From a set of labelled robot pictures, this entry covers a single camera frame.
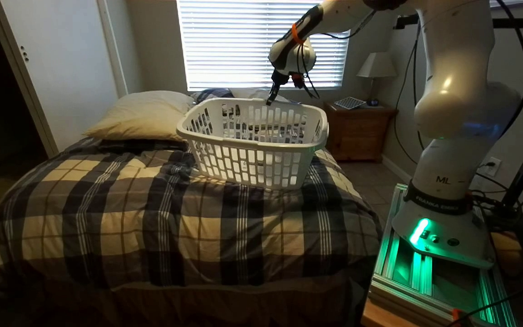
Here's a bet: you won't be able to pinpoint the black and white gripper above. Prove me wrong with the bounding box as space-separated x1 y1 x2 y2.
265 32 320 106

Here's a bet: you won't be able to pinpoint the white plastic laundry basket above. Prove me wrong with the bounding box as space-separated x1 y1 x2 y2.
174 95 331 190

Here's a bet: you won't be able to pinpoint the white window blinds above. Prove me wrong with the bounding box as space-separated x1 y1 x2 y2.
176 0 352 92

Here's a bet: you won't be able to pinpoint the blue plaid pillow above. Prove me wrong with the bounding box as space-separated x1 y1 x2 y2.
191 86 236 105

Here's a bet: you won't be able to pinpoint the book on nightstand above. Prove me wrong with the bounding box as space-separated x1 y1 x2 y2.
332 94 369 112

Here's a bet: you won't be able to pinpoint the wooden nightstand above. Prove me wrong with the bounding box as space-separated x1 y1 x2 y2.
323 99 398 163

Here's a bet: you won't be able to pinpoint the table lamp with white shade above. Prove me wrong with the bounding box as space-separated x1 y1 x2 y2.
356 50 398 108

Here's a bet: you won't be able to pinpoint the beige pillow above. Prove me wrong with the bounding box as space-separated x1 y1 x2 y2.
85 88 196 145

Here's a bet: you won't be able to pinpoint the plaid bed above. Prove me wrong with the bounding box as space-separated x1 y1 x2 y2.
0 97 385 297

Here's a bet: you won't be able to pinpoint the white door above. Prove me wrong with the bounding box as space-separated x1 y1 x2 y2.
0 0 129 157

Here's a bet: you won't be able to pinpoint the grey robot mounting base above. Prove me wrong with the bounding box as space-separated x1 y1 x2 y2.
390 197 496 270

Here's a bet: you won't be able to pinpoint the brown bed skirt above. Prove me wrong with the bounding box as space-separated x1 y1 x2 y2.
0 259 372 327

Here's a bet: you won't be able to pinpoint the black overhead bar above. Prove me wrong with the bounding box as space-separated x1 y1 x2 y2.
394 12 523 32

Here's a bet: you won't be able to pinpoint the wooden cart top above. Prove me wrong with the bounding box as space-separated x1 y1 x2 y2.
360 295 458 327

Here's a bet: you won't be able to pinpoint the black hanging cable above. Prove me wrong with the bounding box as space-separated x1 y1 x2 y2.
390 23 429 152

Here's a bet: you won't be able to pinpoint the white wall outlet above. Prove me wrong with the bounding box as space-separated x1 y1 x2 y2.
483 154 503 177

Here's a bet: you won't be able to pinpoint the aluminium frame with green light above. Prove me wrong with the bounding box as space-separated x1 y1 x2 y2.
369 181 519 327

